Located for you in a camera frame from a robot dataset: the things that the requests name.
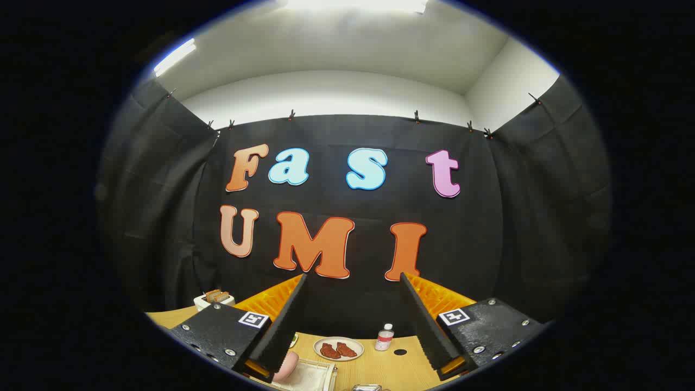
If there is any long ceiling light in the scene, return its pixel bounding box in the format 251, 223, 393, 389
154, 38, 197, 77

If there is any pink plate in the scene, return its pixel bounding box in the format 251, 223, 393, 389
273, 351, 300, 382

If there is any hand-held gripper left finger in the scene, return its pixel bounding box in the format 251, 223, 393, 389
168, 273, 308, 383

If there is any black backdrop cloth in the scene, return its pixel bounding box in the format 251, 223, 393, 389
95, 73, 614, 340

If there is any row of backdrop clips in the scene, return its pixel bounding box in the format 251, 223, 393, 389
167, 90, 542, 139

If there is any white plate with meat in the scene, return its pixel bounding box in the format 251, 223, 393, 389
313, 337, 365, 362

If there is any wide ceiling light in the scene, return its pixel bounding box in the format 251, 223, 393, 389
282, 0, 429, 14

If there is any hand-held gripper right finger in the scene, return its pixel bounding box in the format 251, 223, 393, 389
400, 272, 546, 381

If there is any white toaster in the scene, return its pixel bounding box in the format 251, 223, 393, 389
194, 289, 236, 311

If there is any white dish rack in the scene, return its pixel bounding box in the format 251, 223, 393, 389
270, 358, 338, 391

